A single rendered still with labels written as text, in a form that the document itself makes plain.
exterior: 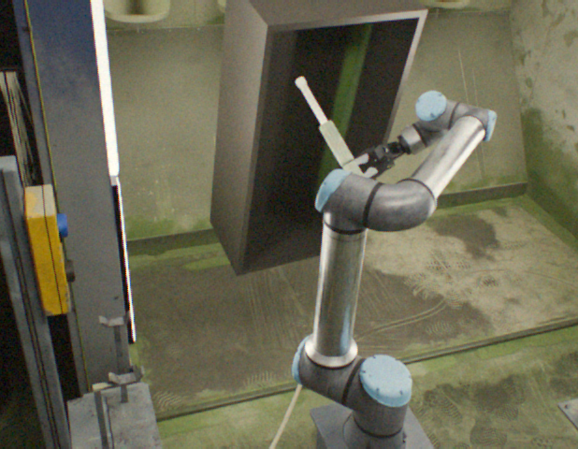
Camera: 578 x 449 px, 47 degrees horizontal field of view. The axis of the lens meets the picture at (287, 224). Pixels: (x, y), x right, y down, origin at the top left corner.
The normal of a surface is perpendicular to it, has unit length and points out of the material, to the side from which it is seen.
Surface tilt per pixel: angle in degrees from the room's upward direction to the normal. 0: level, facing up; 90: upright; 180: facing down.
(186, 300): 0
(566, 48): 90
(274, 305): 0
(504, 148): 57
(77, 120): 90
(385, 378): 5
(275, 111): 102
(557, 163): 90
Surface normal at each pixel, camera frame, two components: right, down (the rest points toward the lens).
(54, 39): 0.33, 0.55
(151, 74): 0.30, 0.01
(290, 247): 0.14, -0.70
